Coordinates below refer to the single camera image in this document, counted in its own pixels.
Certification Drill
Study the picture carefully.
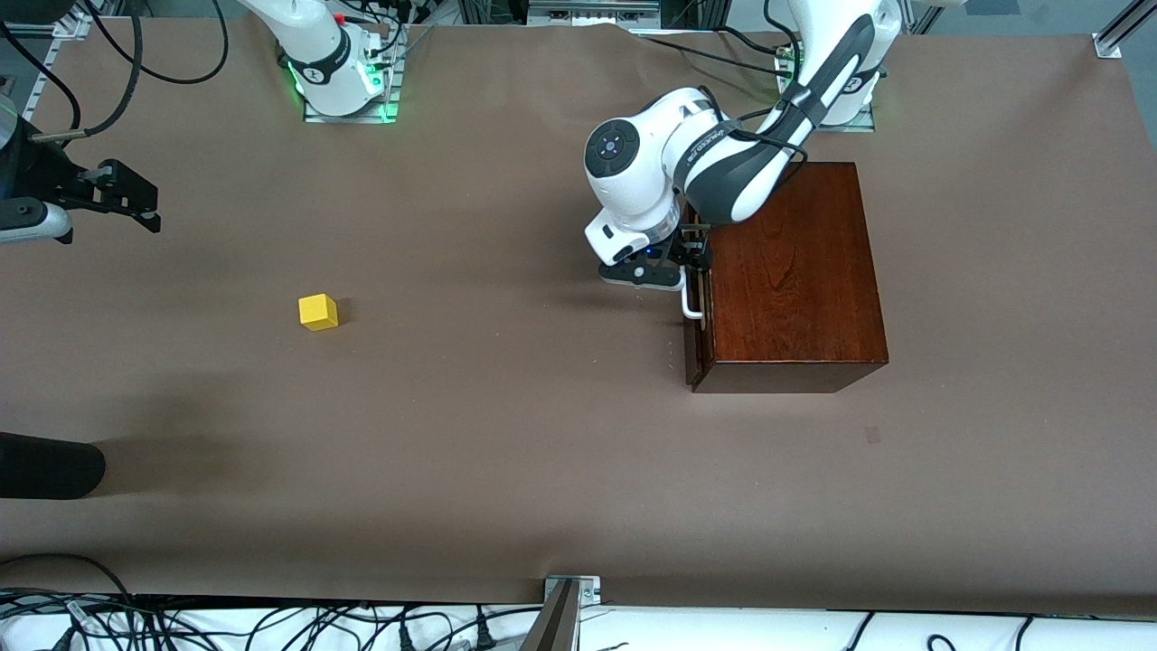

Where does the light wooden drawer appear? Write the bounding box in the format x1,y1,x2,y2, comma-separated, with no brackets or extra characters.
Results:
683,203,717,392

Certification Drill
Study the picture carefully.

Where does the yellow cube block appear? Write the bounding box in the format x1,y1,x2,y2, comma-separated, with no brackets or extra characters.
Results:
298,294,340,332

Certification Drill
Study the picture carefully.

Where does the dark wooden cabinet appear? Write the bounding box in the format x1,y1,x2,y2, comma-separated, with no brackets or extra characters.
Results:
696,162,889,394

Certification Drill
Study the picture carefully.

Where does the black padded cylinder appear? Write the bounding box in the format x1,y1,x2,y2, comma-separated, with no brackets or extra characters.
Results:
0,432,107,500

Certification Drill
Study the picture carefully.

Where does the grey equipment box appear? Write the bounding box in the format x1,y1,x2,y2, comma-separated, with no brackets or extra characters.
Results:
527,0,663,28

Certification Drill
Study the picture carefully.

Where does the aluminium extrusion bar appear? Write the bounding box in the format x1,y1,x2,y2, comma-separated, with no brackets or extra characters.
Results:
1092,0,1157,61

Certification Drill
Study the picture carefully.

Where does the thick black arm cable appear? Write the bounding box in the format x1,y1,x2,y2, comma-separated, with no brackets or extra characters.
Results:
36,0,147,141

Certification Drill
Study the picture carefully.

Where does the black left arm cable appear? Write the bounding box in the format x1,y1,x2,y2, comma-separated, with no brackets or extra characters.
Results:
701,83,812,168

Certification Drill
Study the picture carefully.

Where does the perforated aluminium rail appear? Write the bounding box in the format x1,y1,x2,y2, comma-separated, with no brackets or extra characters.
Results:
0,0,96,123

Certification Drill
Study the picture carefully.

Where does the thin black cable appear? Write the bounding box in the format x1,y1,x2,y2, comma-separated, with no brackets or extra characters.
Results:
86,0,230,88

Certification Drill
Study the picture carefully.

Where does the black base cable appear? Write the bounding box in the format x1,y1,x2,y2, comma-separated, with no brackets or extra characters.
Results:
633,25,801,78

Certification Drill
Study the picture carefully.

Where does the metal corner bracket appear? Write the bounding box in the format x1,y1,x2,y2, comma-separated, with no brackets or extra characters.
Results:
542,574,603,607

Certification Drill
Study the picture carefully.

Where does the black cable loop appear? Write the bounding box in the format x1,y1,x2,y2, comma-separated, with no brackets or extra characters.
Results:
0,552,141,651

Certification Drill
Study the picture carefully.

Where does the aluminium profile post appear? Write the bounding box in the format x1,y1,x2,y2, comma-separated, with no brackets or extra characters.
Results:
519,579,581,651

